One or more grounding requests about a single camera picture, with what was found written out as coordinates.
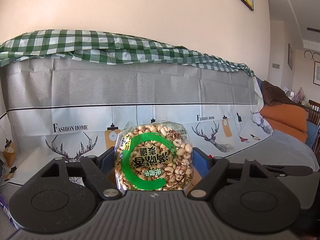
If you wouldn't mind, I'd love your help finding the puffed grain snack pack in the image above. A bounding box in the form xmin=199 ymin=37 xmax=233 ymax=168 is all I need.
xmin=114 ymin=121 xmax=194 ymax=192

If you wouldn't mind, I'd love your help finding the purple chocolate bar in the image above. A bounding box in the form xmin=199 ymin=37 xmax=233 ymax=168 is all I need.
xmin=0 ymin=194 xmax=17 ymax=229

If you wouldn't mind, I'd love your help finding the brown cardboard box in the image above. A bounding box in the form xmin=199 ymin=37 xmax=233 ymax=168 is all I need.
xmin=108 ymin=170 xmax=202 ymax=193

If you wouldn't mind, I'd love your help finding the grey deer print cover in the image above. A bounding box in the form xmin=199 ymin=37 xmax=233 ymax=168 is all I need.
xmin=1 ymin=59 xmax=273 ymax=185

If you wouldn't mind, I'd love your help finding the orange cushion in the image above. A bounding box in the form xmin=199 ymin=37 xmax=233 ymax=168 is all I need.
xmin=260 ymin=104 xmax=308 ymax=143

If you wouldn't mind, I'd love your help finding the brown blanket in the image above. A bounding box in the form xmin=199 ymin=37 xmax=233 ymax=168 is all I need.
xmin=261 ymin=81 xmax=302 ymax=107

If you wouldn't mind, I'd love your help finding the wooden chair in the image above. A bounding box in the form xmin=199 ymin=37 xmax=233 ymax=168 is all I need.
xmin=308 ymin=100 xmax=320 ymax=126

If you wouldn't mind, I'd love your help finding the green checkered cloth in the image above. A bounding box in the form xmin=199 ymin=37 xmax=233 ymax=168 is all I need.
xmin=1 ymin=29 xmax=255 ymax=77

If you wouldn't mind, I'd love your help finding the small framed wall picture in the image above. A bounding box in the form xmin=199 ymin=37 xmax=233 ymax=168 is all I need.
xmin=287 ymin=44 xmax=294 ymax=70

